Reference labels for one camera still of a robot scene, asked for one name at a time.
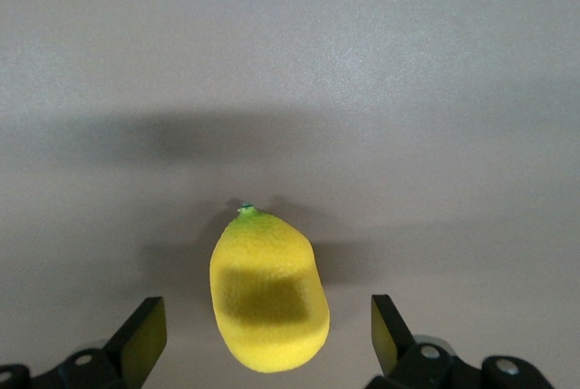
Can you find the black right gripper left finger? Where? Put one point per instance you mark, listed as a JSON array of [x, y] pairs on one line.
[[118, 353]]

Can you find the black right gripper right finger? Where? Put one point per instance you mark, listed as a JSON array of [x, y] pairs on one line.
[[408, 362]]

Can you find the yellow lemon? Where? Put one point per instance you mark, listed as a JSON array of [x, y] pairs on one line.
[[267, 253]]

